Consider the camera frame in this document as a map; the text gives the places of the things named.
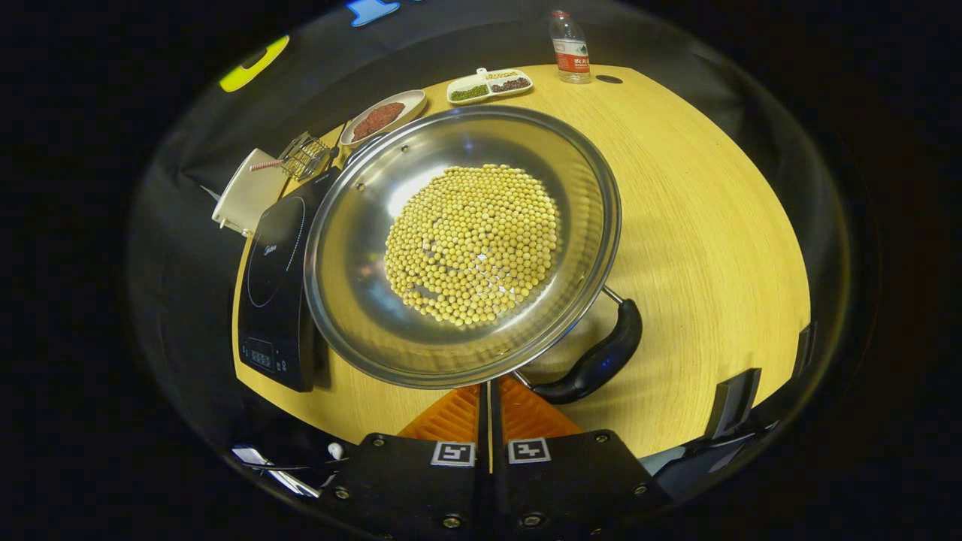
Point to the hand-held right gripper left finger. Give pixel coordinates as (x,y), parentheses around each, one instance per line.
(421,473)

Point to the black plastic bracket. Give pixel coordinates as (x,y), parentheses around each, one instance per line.
(804,349)
(733,402)

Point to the black induction cooktop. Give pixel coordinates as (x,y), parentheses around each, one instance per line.
(278,300)

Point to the clear plastic water bottle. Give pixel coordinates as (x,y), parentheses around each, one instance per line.
(571,52)

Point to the pile of soybeans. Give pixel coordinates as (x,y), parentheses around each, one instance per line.
(473,240)

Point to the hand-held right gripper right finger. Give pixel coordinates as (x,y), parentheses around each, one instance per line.
(571,481)

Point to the white divided dish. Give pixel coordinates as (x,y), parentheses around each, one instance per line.
(462,81)

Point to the pile of dark beans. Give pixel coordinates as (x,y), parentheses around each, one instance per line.
(511,85)

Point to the round white plate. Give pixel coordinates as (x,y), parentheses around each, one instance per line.
(409,101)

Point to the black table grommet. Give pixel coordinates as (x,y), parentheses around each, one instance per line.
(609,79)

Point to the black backdrop cloth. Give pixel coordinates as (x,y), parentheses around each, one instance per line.
(316,68)

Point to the stainless steel pot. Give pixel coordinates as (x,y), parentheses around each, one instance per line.
(353,285)

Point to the pink striped straw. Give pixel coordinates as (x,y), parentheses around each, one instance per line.
(267,164)

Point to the red meat piece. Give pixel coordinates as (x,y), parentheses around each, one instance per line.
(391,113)
(366,128)

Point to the pile of green beans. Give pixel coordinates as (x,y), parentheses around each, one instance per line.
(469,93)

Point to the pile of small yellow beans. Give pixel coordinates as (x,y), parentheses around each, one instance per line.
(502,75)

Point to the white box appliance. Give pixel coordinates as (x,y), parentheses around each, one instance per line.
(244,199)

